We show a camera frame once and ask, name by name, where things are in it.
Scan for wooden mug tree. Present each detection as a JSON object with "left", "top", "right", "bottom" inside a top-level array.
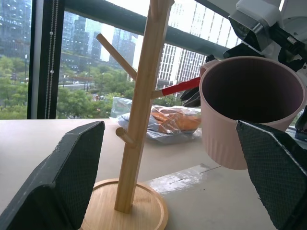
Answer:
[{"left": 79, "top": 0, "right": 201, "bottom": 230}]

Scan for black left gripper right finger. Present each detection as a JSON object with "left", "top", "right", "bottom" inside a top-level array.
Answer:
[{"left": 236, "top": 120, "right": 307, "bottom": 230}]

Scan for clear plastic bag orange contents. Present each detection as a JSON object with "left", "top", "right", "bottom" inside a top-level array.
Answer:
[{"left": 110, "top": 96, "right": 202, "bottom": 145}]

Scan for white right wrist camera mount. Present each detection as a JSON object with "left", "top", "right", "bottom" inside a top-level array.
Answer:
[{"left": 227, "top": 0, "right": 283, "bottom": 52}]

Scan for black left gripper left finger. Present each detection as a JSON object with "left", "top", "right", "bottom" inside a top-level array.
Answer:
[{"left": 0, "top": 120, "right": 106, "bottom": 230}]

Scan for dark window frame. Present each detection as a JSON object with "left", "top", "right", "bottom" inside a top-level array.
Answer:
[{"left": 27, "top": 0, "right": 242, "bottom": 120}]

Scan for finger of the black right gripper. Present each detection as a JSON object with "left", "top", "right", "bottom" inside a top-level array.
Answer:
[
  {"left": 179, "top": 86, "right": 201, "bottom": 108},
  {"left": 223, "top": 35, "right": 265, "bottom": 59}
]

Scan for clear tape patch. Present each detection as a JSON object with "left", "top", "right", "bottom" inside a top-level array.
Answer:
[{"left": 145, "top": 163, "right": 222, "bottom": 195}]

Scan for silver bead blind chain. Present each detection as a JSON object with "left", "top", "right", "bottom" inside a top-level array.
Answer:
[{"left": 45, "top": 0, "right": 59, "bottom": 119}]

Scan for pink ribbed mug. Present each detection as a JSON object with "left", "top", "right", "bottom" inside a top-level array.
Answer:
[{"left": 199, "top": 56, "right": 307, "bottom": 171}]

